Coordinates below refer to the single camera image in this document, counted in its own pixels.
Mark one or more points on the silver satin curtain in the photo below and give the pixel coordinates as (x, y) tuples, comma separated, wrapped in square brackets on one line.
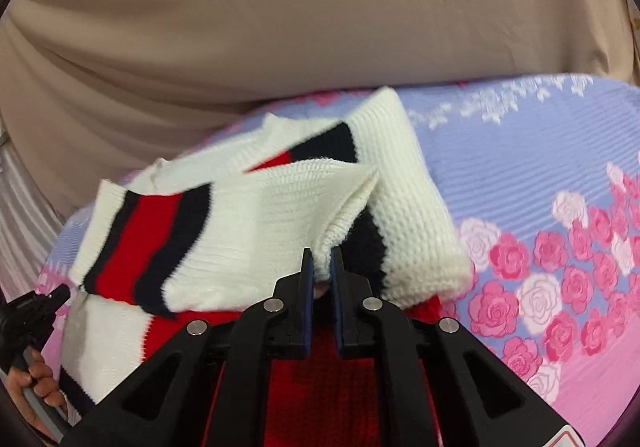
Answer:
[(29, 225)]

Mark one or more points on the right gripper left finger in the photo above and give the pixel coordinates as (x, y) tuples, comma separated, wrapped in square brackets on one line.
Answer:
[(208, 385)]

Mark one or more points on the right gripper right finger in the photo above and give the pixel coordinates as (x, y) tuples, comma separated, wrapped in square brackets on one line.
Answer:
[(437, 385)]

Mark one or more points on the beige fabric drape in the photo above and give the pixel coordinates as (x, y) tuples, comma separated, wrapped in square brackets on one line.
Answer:
[(91, 89)]

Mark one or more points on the white red navy knit sweater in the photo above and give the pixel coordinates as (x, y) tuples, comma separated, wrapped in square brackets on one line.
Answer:
[(208, 236)]

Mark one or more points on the person's left hand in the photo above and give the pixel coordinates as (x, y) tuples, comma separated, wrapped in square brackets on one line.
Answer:
[(38, 377)]

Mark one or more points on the pink floral bed sheet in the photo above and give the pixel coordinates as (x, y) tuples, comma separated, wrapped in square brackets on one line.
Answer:
[(541, 176)]

